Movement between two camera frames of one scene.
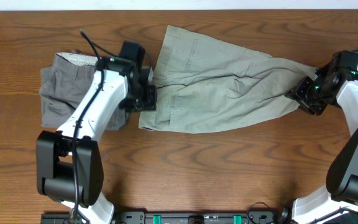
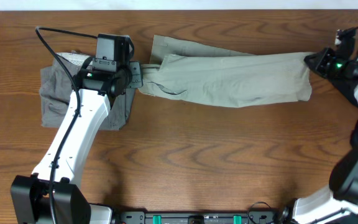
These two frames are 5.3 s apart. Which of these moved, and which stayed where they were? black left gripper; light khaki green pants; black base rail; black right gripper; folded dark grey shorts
Moved: black right gripper; light khaki green pants; black left gripper
Stayed: black base rail; folded dark grey shorts
